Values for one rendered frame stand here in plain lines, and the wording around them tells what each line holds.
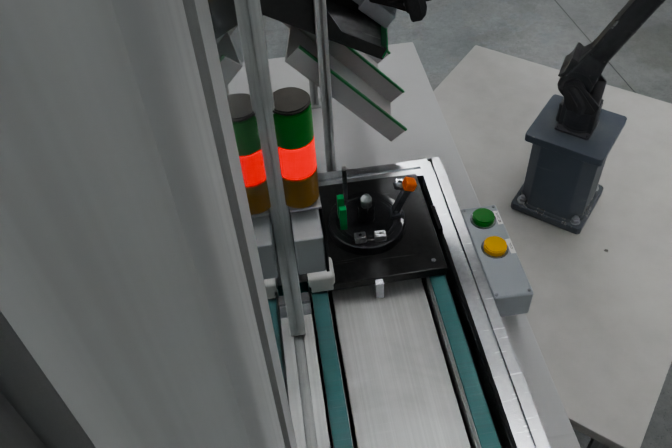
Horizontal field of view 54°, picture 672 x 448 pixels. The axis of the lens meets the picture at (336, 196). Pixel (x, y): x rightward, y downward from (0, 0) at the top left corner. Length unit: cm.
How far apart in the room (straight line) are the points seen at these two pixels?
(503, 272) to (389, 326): 22
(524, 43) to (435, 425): 271
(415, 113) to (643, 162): 52
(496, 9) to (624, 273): 262
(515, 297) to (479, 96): 69
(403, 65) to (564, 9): 217
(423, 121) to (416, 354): 67
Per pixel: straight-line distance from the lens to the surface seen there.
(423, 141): 156
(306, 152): 79
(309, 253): 86
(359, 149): 153
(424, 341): 113
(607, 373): 123
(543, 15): 380
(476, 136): 158
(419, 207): 125
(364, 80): 142
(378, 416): 107
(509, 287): 116
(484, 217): 124
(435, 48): 346
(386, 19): 123
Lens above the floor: 187
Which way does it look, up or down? 45 degrees down
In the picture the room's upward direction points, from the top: 4 degrees counter-clockwise
